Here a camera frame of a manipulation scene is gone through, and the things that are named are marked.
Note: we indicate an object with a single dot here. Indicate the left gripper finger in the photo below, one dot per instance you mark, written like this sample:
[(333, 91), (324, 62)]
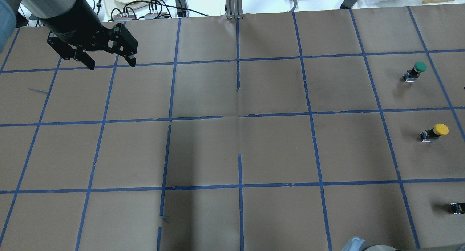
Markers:
[(83, 57), (130, 58)]

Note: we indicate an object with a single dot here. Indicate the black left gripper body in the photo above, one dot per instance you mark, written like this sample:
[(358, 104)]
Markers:
[(75, 25)]

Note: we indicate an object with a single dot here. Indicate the yellow push button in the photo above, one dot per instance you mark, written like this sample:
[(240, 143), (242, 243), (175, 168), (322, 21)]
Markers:
[(435, 133)]

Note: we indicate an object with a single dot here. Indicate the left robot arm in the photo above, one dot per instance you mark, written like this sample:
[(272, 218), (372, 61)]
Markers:
[(39, 8)]

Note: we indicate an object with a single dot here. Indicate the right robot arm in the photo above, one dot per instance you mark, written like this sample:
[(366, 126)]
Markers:
[(359, 244)]

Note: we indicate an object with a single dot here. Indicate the green push button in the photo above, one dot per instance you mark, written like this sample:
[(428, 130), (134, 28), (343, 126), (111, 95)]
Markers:
[(413, 74)]

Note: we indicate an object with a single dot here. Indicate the red push button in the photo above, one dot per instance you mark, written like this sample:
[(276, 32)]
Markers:
[(457, 208)]

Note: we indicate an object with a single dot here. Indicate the black power adapter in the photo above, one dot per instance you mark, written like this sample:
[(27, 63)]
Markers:
[(348, 4)]

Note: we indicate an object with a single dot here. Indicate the aluminium frame post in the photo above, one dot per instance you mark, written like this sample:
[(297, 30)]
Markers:
[(234, 9)]

